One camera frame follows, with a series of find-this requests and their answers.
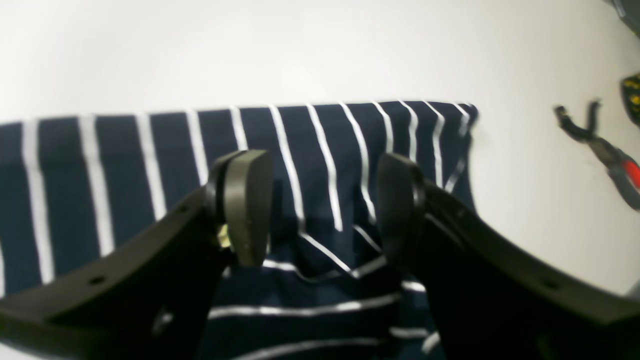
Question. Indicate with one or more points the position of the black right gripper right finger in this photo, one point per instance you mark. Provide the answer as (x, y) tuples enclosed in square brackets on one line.
[(489, 299)]

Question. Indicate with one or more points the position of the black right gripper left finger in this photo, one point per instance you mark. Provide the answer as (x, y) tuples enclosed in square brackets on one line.
[(150, 299)]

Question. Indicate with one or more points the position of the navy white striped T-shirt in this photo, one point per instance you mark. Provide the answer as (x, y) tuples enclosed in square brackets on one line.
[(76, 188)]

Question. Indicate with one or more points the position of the black red pliers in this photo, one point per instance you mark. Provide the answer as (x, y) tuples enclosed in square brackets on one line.
[(621, 168)]

